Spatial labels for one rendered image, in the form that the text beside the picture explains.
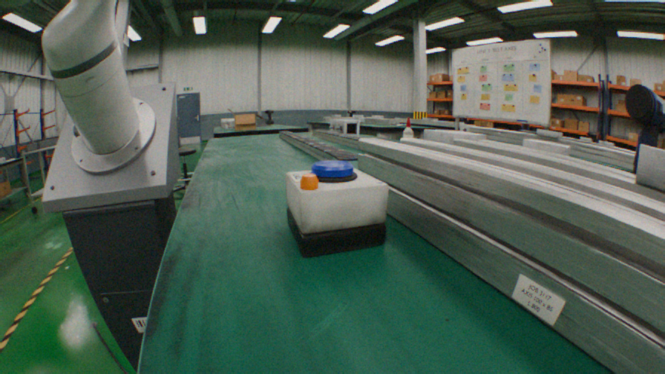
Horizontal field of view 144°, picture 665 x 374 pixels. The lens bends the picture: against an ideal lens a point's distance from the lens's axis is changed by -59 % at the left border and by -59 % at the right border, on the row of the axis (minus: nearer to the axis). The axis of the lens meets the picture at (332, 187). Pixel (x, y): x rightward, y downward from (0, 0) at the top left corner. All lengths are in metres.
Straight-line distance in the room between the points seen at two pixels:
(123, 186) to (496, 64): 3.63
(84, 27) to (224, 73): 11.23
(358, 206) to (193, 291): 0.15
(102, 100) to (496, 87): 3.57
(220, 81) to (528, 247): 11.43
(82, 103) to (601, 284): 0.56
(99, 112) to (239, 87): 11.08
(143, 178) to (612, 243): 0.55
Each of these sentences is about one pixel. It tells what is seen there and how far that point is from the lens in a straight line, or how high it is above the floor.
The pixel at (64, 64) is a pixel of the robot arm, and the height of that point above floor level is 1.00.
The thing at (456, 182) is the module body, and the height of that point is 0.84.
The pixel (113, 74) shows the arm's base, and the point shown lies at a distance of 0.45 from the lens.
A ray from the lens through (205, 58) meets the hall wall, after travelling 11.67.
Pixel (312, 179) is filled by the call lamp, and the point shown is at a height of 0.85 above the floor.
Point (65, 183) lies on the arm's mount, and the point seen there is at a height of 0.82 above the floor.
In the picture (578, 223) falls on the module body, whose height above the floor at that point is 0.85.
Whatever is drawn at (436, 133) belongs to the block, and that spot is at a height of 0.87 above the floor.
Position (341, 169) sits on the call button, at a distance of 0.23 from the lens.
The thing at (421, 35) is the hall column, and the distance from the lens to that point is 9.00.
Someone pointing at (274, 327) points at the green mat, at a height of 0.78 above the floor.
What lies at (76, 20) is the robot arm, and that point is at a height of 1.05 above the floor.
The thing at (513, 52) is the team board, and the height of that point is 1.81.
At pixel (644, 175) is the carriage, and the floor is 0.87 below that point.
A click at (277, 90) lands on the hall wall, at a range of 11.73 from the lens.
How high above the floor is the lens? 0.90
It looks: 15 degrees down
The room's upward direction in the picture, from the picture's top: straight up
